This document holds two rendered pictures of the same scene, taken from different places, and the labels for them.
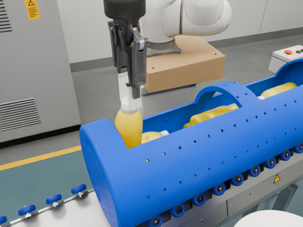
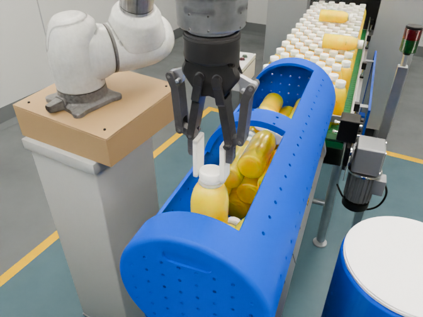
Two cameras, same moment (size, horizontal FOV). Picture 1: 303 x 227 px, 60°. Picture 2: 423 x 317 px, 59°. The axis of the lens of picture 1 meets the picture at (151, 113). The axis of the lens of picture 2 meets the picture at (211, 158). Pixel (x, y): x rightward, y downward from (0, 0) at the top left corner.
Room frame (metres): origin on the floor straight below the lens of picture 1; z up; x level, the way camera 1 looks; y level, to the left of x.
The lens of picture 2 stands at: (0.11, 0.36, 1.66)
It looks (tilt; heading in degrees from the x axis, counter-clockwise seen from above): 34 degrees down; 321
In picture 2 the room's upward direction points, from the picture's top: straight up
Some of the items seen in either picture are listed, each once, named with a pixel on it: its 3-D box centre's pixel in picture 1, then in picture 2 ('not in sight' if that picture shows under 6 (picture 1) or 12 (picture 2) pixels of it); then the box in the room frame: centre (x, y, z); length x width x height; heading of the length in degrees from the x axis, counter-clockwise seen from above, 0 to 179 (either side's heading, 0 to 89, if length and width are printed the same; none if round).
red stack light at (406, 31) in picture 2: not in sight; (412, 33); (0.76, -1.19, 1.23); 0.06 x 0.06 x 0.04
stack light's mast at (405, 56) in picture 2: not in sight; (408, 46); (0.76, -1.19, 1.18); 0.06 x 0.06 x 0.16
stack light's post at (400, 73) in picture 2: not in sight; (371, 173); (0.76, -1.19, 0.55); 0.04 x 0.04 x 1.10; 29
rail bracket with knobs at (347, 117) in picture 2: not in sight; (347, 128); (0.74, -0.81, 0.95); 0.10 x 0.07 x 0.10; 29
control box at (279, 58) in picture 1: (291, 60); (237, 70); (1.25, -0.72, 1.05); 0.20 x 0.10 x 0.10; 119
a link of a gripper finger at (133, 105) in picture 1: (134, 96); (225, 160); (0.48, 0.04, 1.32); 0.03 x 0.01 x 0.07; 119
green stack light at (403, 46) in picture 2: not in sight; (409, 44); (0.76, -1.19, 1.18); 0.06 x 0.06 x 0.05
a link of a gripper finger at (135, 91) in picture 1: (137, 88); (236, 148); (0.46, 0.03, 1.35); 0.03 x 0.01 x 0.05; 29
